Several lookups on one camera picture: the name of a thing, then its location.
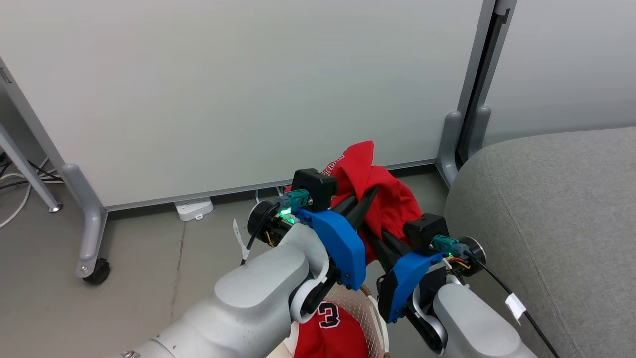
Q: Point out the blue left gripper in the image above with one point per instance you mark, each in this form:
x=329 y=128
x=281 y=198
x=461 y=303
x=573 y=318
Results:
x=343 y=248

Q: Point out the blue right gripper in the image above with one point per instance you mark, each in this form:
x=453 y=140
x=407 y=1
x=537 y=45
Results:
x=402 y=288

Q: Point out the red hooded garment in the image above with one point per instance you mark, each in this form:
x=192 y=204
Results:
x=392 y=199

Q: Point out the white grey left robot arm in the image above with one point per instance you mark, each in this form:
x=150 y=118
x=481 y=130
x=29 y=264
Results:
x=238 y=308

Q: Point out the cream perforated laundry basket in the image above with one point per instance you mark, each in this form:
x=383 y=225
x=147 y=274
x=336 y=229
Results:
x=361 y=311

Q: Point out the red jersey with number three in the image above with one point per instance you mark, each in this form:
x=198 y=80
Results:
x=338 y=338

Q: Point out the large white partition panel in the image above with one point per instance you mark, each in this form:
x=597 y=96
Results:
x=248 y=99

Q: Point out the white power strip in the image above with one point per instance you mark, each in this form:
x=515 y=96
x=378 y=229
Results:
x=194 y=208

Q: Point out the grey fabric sofa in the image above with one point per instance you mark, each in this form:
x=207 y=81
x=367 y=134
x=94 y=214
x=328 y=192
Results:
x=556 y=209

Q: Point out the narrow white partition panel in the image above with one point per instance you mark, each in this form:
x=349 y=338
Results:
x=571 y=64

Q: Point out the black caster wheel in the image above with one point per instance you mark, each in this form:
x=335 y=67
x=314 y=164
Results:
x=98 y=272

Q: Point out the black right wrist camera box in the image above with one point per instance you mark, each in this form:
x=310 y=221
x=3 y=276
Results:
x=426 y=229

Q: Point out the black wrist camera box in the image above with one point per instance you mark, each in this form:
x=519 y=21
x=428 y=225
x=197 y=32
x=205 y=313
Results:
x=315 y=186
x=426 y=229

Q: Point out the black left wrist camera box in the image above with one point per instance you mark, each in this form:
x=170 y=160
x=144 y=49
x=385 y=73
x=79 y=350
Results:
x=315 y=186

